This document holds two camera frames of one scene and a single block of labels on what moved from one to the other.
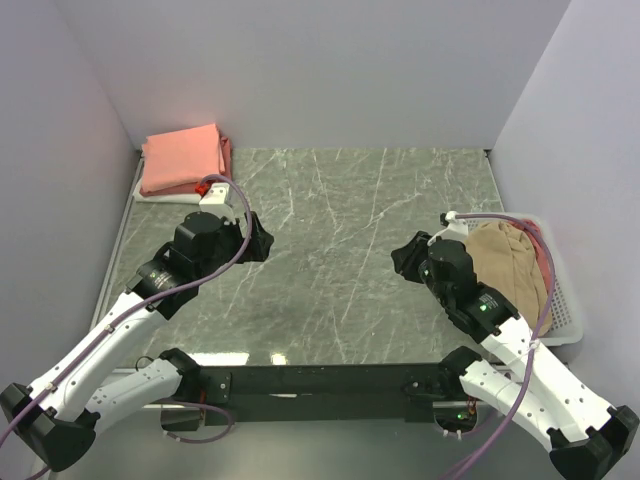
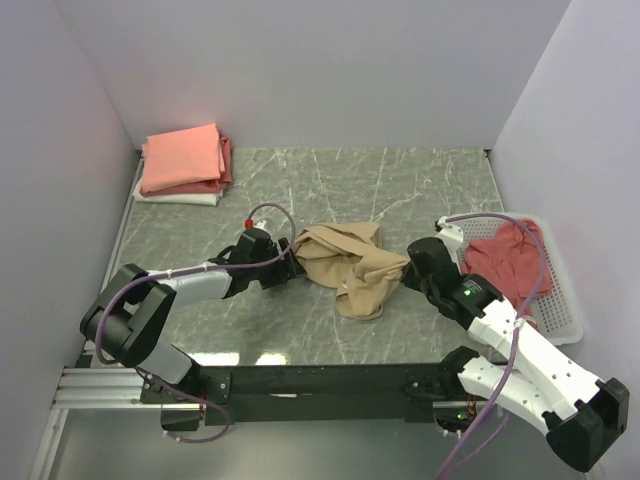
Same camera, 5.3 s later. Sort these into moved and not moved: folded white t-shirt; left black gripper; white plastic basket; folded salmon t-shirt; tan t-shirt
Moved: left black gripper; tan t-shirt
Not moved: white plastic basket; folded white t-shirt; folded salmon t-shirt
